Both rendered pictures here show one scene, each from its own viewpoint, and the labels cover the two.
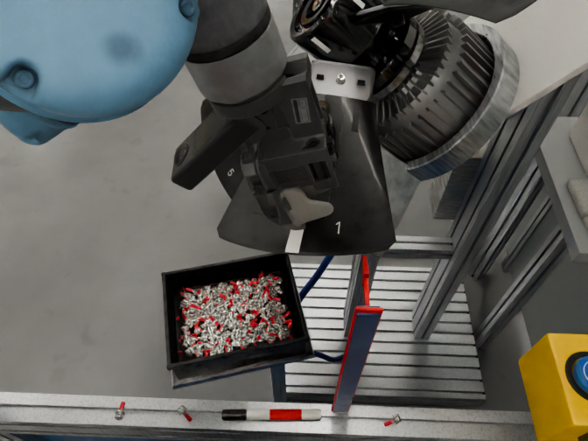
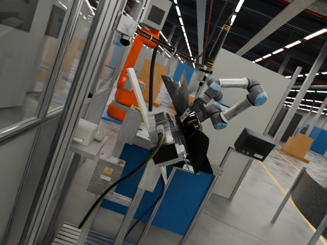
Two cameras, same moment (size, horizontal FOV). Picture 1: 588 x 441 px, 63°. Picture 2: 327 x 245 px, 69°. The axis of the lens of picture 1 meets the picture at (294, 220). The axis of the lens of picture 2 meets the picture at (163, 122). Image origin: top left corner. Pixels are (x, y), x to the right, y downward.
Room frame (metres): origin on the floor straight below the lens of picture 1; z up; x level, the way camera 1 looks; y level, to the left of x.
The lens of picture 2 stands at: (2.04, -0.43, 1.42)
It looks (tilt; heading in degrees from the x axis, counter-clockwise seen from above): 11 degrees down; 172
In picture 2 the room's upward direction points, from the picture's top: 23 degrees clockwise
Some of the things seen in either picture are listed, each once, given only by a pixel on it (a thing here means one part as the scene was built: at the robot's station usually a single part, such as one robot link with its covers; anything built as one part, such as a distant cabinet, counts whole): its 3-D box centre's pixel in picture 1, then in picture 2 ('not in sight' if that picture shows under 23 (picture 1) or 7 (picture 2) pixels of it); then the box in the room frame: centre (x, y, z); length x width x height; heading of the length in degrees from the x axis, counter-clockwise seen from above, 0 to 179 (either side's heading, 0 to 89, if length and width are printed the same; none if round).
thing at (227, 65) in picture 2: not in sight; (227, 122); (-1.23, 0.94, 1.10); 1.21 x 0.05 x 2.20; 88
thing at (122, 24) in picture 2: not in sight; (123, 25); (0.87, -0.60, 1.54); 0.10 x 0.07 x 0.08; 123
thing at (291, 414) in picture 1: (271, 414); not in sight; (0.18, 0.03, 0.87); 0.14 x 0.01 x 0.01; 90
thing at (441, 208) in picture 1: (472, 177); (106, 175); (0.75, -0.42, 0.73); 0.15 x 0.09 x 0.22; 88
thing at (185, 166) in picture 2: (234, 313); (184, 161); (0.34, 0.10, 0.84); 0.22 x 0.17 x 0.07; 102
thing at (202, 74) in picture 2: not in sight; (204, 74); (0.54, -0.09, 1.50); 0.09 x 0.07 x 0.10; 123
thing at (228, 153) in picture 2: not in sight; (226, 157); (0.19, 0.46, 0.96); 0.03 x 0.03 x 0.20; 88
